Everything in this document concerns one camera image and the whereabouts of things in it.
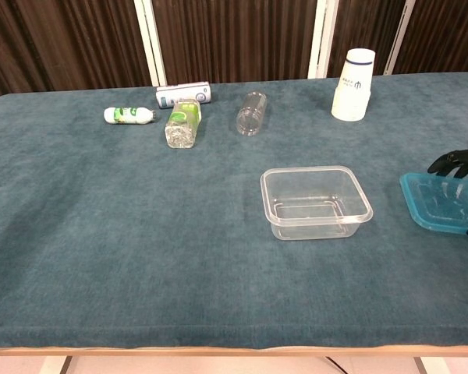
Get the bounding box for white pill bottle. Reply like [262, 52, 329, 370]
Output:
[331, 48, 376, 122]

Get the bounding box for clear bottle with green label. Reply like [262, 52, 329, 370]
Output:
[164, 98, 202, 150]

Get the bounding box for white and blue carton box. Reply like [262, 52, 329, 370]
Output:
[155, 81, 212, 110]

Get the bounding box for blue plastic lid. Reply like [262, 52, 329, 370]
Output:
[399, 172, 468, 236]

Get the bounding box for clear blue plastic tray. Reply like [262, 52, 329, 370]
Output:
[260, 165, 374, 242]

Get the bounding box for teal velvet table cloth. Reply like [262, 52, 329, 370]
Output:
[0, 72, 468, 350]

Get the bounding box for small white bottle green label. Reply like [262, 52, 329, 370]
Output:
[103, 106, 158, 125]

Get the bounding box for dark brown partition panel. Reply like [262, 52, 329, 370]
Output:
[0, 0, 167, 98]
[385, 0, 468, 76]
[151, 0, 328, 85]
[327, 0, 409, 78]

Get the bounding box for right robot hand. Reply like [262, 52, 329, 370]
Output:
[427, 142, 468, 238]

